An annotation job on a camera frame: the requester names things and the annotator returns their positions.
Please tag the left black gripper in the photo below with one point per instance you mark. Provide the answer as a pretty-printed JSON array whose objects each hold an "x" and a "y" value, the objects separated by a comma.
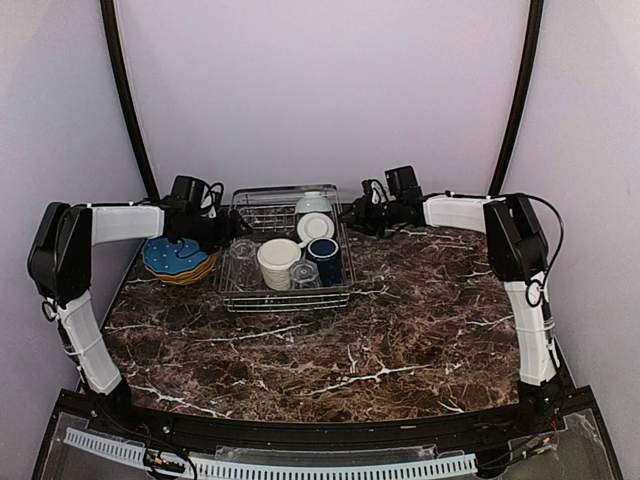
[{"x": 225, "y": 232}]

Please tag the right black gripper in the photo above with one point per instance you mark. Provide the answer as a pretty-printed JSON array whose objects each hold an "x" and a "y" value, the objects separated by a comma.
[{"x": 363, "y": 216}]

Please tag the yellow dotted scalloped plate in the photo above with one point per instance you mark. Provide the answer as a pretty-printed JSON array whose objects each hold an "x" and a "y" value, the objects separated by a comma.
[{"x": 189, "y": 277}]

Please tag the wire metal dish rack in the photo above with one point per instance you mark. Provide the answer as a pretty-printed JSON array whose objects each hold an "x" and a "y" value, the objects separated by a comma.
[{"x": 270, "y": 213}]

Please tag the blue dotted plate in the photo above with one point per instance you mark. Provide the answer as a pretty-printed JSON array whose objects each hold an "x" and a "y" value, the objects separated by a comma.
[{"x": 161, "y": 256}]

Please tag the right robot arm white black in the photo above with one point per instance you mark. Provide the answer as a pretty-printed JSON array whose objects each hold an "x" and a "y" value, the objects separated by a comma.
[{"x": 517, "y": 253}]

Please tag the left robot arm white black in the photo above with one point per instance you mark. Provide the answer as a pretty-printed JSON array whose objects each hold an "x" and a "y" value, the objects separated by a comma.
[{"x": 60, "y": 264}]

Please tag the white saucer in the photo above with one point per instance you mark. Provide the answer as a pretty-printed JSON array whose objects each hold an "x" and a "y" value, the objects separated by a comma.
[{"x": 315, "y": 225}]

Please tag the pale green bowl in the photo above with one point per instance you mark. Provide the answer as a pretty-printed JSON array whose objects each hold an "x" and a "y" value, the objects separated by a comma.
[{"x": 313, "y": 202}]

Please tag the dark blue mug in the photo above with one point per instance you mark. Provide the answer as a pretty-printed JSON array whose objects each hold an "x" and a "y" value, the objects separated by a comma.
[{"x": 325, "y": 253}]

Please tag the clear glass left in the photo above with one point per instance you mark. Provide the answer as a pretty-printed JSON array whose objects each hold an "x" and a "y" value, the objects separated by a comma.
[{"x": 244, "y": 269}]

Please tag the clear glass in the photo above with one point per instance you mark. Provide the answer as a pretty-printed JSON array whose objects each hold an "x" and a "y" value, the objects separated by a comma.
[
  {"x": 244, "y": 269},
  {"x": 304, "y": 274}
]

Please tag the cream ribbed cup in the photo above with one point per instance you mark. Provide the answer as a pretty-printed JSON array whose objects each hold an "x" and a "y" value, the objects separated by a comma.
[{"x": 275, "y": 257}]

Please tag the clear glass right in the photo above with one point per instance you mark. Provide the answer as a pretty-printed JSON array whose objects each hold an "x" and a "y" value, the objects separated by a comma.
[{"x": 304, "y": 274}]

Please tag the white right gripper bracket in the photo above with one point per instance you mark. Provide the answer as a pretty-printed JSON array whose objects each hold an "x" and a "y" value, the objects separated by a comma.
[{"x": 374, "y": 191}]

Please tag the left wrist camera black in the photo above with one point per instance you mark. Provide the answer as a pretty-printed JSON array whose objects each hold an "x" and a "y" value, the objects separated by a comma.
[{"x": 195, "y": 196}]

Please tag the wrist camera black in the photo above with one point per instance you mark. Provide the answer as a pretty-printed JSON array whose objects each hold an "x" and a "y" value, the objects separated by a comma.
[
  {"x": 402, "y": 183},
  {"x": 195, "y": 196}
]

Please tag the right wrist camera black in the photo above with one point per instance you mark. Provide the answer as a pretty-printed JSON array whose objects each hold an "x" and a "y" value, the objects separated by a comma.
[{"x": 402, "y": 183}]

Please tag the black front rail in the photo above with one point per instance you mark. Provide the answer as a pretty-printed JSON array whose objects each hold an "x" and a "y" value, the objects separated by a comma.
[{"x": 199, "y": 433}]

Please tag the white slotted cable duct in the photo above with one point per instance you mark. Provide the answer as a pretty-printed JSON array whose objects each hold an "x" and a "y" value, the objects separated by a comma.
[{"x": 246, "y": 463}]

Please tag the left black frame post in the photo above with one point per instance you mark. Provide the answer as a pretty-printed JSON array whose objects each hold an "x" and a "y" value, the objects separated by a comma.
[{"x": 126, "y": 101}]

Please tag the black frame post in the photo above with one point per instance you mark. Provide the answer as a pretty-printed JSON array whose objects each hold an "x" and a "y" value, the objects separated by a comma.
[
  {"x": 521, "y": 90},
  {"x": 126, "y": 101}
]

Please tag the right black frame post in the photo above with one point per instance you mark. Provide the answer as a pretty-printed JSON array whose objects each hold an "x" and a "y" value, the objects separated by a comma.
[{"x": 521, "y": 90}]

